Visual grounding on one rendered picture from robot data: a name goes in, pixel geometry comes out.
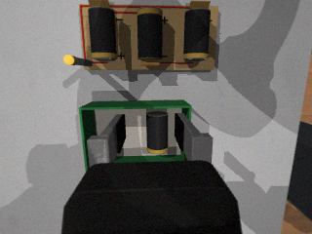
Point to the black battery with gold end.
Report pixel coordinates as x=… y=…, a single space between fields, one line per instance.
x=157 y=132
x=196 y=33
x=102 y=33
x=149 y=33

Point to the green open box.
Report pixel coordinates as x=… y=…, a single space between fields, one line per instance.
x=96 y=115

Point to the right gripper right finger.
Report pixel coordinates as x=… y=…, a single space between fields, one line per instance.
x=195 y=145

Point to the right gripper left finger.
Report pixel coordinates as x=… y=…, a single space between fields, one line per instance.
x=104 y=148

